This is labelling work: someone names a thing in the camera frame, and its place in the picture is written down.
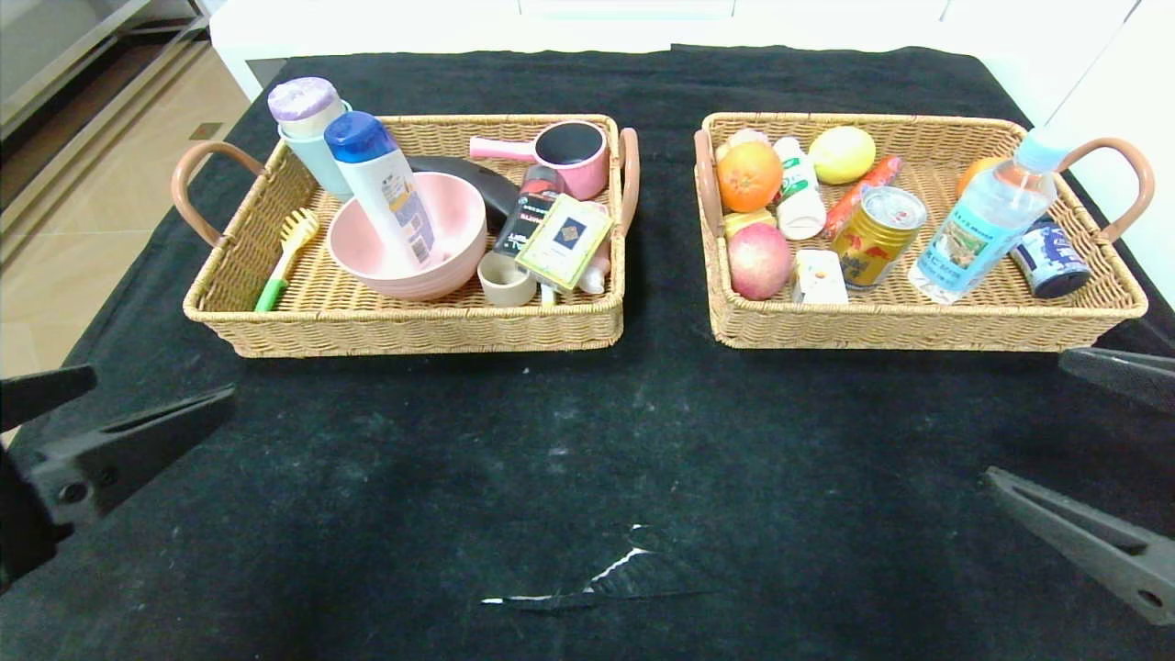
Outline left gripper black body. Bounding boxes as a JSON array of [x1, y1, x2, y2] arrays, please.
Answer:
[[0, 443, 74, 596]]

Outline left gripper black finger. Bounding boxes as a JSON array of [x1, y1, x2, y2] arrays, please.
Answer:
[[0, 364, 98, 433], [29, 382, 237, 526]]

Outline white shampoo bottle blue cap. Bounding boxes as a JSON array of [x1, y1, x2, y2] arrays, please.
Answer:
[[324, 111, 440, 269]]

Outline pink bowl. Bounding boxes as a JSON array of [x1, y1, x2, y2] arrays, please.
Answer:
[[328, 171, 487, 301]]

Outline white cardboard box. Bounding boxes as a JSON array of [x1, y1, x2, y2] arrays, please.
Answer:
[[514, 193, 614, 295]]

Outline red peach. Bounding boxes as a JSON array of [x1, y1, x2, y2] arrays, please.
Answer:
[[728, 223, 795, 301]]

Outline white box green label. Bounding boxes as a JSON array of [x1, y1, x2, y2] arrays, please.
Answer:
[[791, 248, 850, 306]]

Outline gold drink can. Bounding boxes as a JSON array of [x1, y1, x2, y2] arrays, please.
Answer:
[[831, 185, 928, 291]]

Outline yellow green dish brush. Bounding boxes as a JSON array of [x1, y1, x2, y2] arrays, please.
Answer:
[[254, 207, 320, 313]]

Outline grey low shelf unit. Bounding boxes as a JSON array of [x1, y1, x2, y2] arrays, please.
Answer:
[[0, 0, 212, 139]]

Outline teal plastic cup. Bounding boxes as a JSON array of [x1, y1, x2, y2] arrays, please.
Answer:
[[278, 101, 354, 201]]

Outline purple capped beige container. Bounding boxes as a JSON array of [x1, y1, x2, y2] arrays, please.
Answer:
[[268, 77, 345, 139]]

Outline small beige cup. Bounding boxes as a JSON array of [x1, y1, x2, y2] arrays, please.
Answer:
[[477, 250, 537, 307]]

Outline black plastic tool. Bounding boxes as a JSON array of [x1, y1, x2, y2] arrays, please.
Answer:
[[408, 156, 520, 230]]

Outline black L'Oreal tube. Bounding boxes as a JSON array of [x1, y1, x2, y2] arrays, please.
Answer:
[[494, 165, 565, 258]]

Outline small pink bottle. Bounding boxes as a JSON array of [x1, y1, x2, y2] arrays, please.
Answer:
[[578, 202, 614, 295]]

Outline clear plastic film scrap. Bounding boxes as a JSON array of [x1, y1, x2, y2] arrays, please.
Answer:
[[480, 523, 712, 611]]

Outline white low bench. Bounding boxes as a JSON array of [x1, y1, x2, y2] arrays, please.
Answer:
[[209, 0, 974, 100]]

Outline black table cloth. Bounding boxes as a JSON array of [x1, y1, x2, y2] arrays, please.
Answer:
[[0, 44, 1175, 661]]

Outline small yellow pudding cup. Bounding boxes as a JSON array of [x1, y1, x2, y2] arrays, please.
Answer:
[[722, 207, 777, 240]]

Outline orange fruit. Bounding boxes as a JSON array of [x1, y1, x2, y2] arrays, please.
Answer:
[[716, 140, 784, 213], [956, 156, 1006, 201]]

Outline white yogurt drink bottle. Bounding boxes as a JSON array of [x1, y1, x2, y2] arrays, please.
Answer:
[[773, 136, 827, 241]]

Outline yellow lemon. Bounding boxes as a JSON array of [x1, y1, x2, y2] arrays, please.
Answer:
[[809, 125, 877, 185]]

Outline red wrapped sausage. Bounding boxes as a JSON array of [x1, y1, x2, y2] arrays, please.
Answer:
[[822, 154, 905, 240]]

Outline clear water bottle blue cap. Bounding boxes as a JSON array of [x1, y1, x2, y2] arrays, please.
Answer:
[[909, 129, 1075, 306]]

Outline dark blue round jar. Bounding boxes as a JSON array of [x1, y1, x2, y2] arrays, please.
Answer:
[[1010, 218, 1091, 300]]

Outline wicker basket brown handles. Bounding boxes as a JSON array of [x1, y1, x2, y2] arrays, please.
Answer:
[[693, 111, 1154, 353], [170, 113, 641, 357]]

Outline pink mug with handle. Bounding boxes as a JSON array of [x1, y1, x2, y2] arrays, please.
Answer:
[[468, 121, 610, 200]]

